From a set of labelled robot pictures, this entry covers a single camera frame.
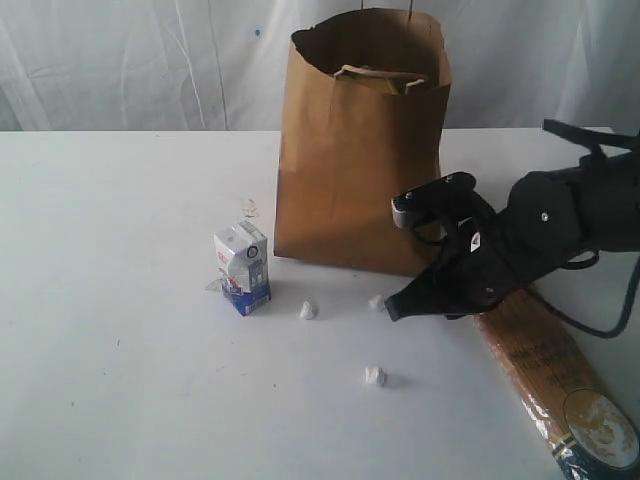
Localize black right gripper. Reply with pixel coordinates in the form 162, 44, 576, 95
385, 172, 591, 321

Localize brown paper bag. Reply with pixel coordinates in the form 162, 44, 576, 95
274, 8, 452, 276

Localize yellow millet bottle white cap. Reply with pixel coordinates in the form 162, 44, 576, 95
358, 69, 429, 95

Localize white curtain backdrop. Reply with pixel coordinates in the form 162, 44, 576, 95
1, 1, 639, 133

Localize spaghetti packet with Italian flag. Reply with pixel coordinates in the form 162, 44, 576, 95
475, 290, 639, 479

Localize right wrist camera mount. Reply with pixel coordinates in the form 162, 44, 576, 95
391, 172, 496, 246

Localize small white milk carton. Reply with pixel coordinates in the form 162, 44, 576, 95
214, 220, 271, 316

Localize white paper ball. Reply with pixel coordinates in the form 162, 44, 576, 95
368, 295, 386, 312
364, 366, 387, 387
299, 301, 318, 321

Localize torn paper scrap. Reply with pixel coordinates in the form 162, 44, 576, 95
240, 198, 260, 218

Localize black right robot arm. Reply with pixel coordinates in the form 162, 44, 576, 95
385, 152, 639, 321

